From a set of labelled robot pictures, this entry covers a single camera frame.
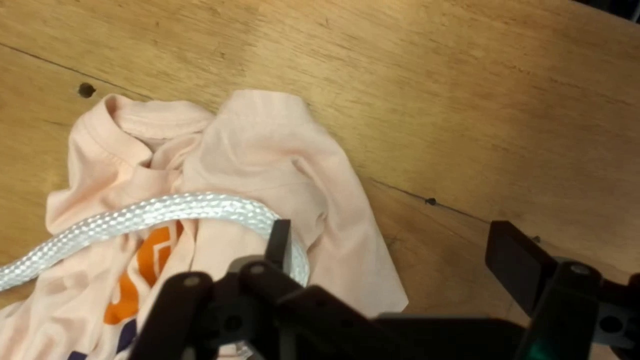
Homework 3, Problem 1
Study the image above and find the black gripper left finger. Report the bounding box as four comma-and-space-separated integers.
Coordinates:
127, 218, 402, 360

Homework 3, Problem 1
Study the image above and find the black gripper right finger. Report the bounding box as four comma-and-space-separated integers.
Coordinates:
483, 221, 640, 360

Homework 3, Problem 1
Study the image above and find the white rope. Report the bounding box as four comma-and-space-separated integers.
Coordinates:
0, 191, 312, 296

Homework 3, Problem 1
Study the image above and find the peach t-shirt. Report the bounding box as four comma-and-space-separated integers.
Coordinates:
0, 88, 409, 360

